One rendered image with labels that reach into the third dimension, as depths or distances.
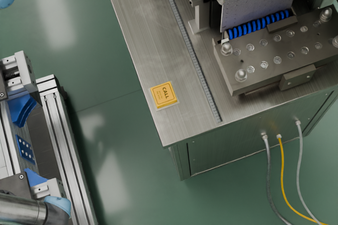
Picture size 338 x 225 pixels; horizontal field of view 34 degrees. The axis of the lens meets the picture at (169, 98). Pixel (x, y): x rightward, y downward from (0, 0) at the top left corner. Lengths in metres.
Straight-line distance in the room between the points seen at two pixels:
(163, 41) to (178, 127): 0.31
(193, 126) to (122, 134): 0.99
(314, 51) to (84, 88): 1.41
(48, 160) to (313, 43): 1.33
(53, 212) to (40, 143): 1.09
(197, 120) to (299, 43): 0.40
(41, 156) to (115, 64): 0.63
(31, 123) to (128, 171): 0.51
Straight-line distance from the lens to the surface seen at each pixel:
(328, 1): 2.30
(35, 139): 2.58
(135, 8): 1.94
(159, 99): 1.78
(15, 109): 2.13
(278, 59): 1.73
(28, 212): 1.48
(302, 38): 1.76
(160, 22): 1.90
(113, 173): 2.69
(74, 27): 2.96
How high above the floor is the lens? 2.62
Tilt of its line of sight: 73 degrees down
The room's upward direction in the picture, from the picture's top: 11 degrees counter-clockwise
